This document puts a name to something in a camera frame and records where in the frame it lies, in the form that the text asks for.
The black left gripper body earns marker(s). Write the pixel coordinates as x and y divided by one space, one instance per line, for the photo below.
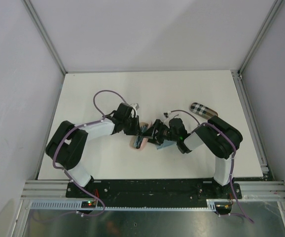
131 126

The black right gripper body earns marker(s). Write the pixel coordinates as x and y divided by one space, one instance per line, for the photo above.
163 133

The pink glasses case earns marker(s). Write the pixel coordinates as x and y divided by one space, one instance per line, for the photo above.
144 139

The black frame glasses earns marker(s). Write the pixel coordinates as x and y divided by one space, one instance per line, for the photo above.
138 140

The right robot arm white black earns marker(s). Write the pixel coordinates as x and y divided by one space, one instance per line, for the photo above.
220 138

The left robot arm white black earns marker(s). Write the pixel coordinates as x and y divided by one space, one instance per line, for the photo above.
67 144

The plaid glasses case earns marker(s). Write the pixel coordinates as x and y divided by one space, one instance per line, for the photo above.
203 111

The left controller board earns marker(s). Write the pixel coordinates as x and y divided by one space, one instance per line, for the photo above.
88 204

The controller board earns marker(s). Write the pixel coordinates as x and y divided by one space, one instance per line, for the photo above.
223 208
88 204

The right controller board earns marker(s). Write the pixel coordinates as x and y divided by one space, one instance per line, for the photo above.
223 208

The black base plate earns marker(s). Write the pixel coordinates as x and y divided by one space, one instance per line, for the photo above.
155 192

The grey slotted cable duct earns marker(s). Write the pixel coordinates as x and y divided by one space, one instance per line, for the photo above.
75 205

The left aluminium frame post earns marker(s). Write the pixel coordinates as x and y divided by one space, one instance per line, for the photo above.
35 18

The aluminium frame post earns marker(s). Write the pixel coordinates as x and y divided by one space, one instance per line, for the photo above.
35 18
267 23

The right aluminium frame post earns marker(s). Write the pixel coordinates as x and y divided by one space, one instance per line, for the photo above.
267 23

